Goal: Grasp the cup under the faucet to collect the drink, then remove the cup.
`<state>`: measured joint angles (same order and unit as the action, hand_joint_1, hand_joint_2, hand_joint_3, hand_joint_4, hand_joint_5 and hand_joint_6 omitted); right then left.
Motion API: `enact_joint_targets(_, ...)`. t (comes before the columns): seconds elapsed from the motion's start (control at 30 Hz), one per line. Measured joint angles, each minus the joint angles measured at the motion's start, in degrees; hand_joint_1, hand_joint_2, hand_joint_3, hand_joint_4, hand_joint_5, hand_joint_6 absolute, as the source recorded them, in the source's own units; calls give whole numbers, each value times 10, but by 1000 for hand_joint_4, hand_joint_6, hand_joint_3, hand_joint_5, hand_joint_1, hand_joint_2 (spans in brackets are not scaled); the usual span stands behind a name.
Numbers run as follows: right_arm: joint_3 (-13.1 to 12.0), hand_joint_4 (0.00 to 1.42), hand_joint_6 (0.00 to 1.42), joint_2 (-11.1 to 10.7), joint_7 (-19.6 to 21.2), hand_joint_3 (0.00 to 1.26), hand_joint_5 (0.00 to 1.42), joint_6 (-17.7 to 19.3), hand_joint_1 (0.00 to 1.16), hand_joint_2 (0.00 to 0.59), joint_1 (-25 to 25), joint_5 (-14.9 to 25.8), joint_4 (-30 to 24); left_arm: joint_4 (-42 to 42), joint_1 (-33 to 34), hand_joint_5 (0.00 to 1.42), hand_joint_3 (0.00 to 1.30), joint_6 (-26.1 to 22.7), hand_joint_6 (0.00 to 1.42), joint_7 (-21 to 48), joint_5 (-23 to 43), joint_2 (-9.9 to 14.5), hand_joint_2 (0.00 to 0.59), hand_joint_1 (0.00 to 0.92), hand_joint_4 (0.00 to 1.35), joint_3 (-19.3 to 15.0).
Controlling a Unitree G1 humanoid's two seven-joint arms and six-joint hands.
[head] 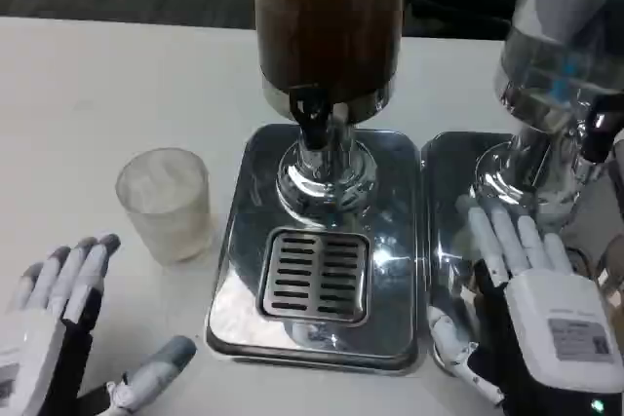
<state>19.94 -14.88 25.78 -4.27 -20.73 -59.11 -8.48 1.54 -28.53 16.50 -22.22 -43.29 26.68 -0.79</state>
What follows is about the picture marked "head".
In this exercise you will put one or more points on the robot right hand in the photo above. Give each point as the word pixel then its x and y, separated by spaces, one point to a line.
pixel 556 318

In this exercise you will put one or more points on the brown drink dispenser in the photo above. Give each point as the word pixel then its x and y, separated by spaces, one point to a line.
pixel 331 26

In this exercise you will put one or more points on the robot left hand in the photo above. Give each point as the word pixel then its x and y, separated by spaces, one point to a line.
pixel 46 338

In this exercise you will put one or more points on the black tap of water dispenser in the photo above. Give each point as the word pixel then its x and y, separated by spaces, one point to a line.
pixel 599 131

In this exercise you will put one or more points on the clear ribbed glass cup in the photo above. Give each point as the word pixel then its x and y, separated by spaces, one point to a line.
pixel 163 206

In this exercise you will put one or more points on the steel drip tray base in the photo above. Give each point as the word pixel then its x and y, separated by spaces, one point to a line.
pixel 385 250
pixel 448 221

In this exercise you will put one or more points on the clear water dispenser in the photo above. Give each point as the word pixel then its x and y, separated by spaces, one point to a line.
pixel 551 46

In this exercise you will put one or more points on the black tap of brown dispenser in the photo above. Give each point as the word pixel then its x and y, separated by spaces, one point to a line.
pixel 309 119

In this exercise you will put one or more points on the steel drip grid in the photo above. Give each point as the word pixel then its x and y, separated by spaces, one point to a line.
pixel 314 275

